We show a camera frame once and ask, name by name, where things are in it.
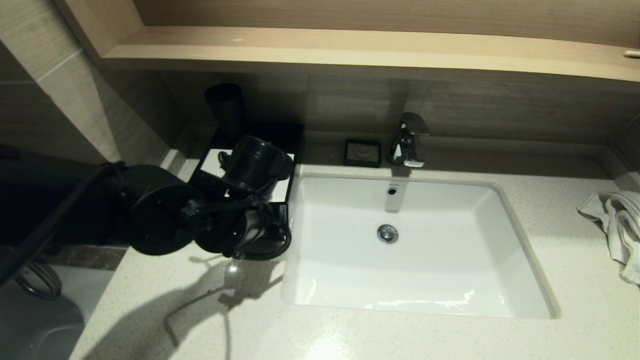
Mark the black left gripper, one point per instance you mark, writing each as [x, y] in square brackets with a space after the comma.
[267, 222]

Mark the drawer with plastic bags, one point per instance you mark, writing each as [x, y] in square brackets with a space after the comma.
[285, 212]

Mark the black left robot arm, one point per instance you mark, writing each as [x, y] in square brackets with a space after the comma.
[75, 200]

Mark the black amenity box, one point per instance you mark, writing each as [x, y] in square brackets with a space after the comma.
[295, 137]

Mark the black soap dish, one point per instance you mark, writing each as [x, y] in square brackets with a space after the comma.
[362, 153]

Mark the chrome sink drain stopper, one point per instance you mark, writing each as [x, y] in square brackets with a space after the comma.
[387, 233]

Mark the black tumbler cup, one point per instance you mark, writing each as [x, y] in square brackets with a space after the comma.
[225, 107]

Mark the chrome sink faucet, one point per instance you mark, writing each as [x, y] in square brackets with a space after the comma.
[407, 145]

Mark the white sink basin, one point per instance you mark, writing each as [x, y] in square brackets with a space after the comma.
[440, 265]

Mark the light wooden shelf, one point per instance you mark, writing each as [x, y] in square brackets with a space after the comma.
[350, 50]

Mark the white bathtub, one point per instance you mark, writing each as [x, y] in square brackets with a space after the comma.
[55, 320]

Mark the white towel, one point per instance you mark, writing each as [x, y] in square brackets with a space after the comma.
[617, 225]

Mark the small beige shelf item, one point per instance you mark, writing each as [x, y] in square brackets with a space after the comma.
[631, 54]

